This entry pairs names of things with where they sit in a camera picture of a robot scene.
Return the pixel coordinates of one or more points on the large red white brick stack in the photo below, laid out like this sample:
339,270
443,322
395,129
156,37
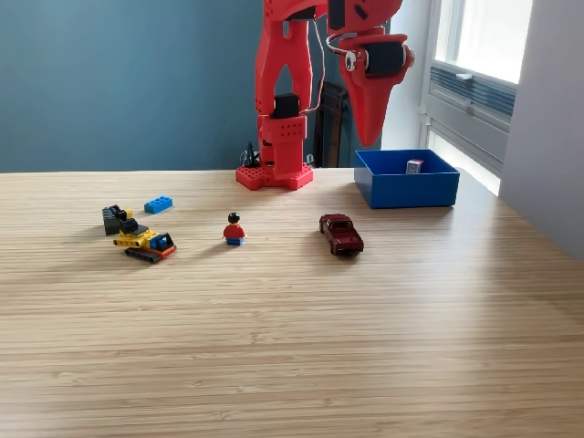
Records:
414,167

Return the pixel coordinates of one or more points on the blue plastic bin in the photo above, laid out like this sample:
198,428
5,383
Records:
410,191

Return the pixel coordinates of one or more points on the black folded chair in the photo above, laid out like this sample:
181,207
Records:
330,137

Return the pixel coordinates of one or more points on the white window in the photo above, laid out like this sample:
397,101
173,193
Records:
493,36

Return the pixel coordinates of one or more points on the grey window vent grille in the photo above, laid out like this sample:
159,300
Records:
493,98

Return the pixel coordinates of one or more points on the dark red toy car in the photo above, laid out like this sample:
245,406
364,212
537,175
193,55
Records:
342,232

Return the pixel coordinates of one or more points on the black table clamp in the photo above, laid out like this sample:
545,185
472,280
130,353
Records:
250,157

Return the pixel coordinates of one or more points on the toy figure red shirt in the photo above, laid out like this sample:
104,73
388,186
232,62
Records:
234,232

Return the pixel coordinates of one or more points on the blue brick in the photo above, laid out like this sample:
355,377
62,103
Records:
158,205

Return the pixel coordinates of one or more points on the yellow toy digger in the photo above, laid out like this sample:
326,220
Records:
141,239

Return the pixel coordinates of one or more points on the dark grey brick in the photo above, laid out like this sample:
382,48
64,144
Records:
108,223

